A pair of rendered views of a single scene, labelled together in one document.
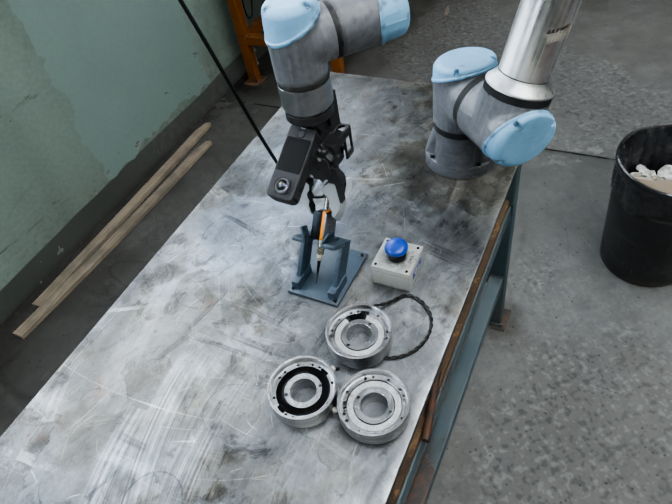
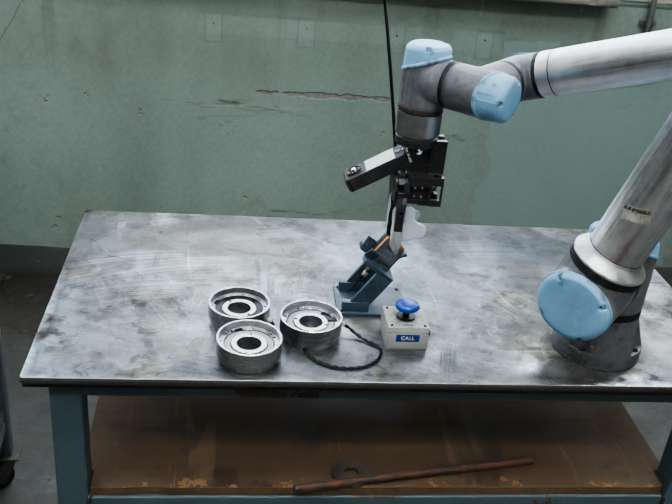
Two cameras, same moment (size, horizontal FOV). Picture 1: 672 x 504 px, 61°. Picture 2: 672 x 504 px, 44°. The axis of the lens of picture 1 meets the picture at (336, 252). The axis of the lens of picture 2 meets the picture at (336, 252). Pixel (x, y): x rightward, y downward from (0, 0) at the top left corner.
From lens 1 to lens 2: 0.96 m
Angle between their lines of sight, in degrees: 42
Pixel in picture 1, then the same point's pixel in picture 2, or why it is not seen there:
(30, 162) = not seen: hidden behind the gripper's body
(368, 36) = (460, 99)
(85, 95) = (507, 172)
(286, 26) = (408, 54)
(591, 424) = not seen: outside the picture
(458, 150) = not seen: hidden behind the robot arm
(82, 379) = (190, 225)
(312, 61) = (415, 91)
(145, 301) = (272, 228)
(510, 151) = (549, 304)
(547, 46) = (621, 220)
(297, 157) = (378, 161)
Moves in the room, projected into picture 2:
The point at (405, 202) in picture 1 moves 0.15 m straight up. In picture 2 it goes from (492, 324) to (507, 251)
